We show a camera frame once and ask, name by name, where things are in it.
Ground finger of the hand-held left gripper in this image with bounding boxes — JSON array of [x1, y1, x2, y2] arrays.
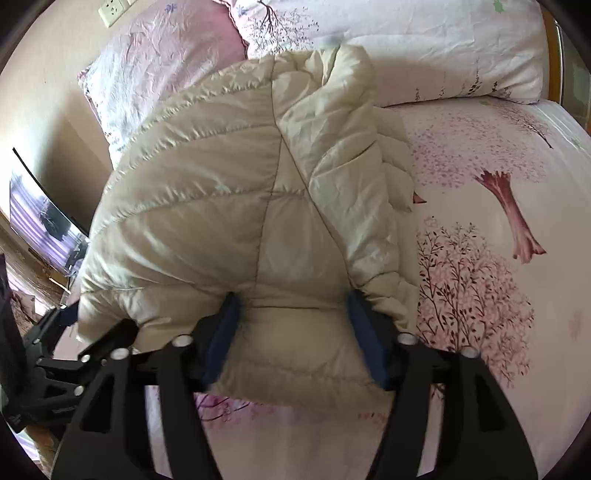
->
[[21, 305, 82, 365], [32, 318, 140, 418]]

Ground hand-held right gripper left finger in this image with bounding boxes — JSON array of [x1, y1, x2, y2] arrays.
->
[[50, 294, 242, 480]]

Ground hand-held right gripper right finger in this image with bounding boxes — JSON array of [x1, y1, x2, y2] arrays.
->
[[346, 292, 539, 480]]

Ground cream quilted down jacket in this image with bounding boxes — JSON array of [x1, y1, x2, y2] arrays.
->
[[76, 44, 422, 408]]

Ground wooden television cabinet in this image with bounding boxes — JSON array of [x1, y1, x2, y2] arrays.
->
[[0, 212, 77, 298]]

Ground flat screen television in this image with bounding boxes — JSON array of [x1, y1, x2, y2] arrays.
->
[[9, 147, 92, 274]]

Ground white floral bed sheet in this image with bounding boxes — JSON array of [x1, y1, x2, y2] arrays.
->
[[142, 95, 591, 480]]

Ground pink floral pillow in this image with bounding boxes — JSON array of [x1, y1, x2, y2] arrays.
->
[[76, 0, 249, 169]]

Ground white floral pillow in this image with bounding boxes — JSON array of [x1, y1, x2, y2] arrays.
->
[[228, 0, 551, 110]]

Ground wooden bed headboard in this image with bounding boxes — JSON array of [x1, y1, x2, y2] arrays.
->
[[539, 8, 591, 136]]

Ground white wall socket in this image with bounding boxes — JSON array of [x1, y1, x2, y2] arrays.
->
[[98, 0, 129, 29]]

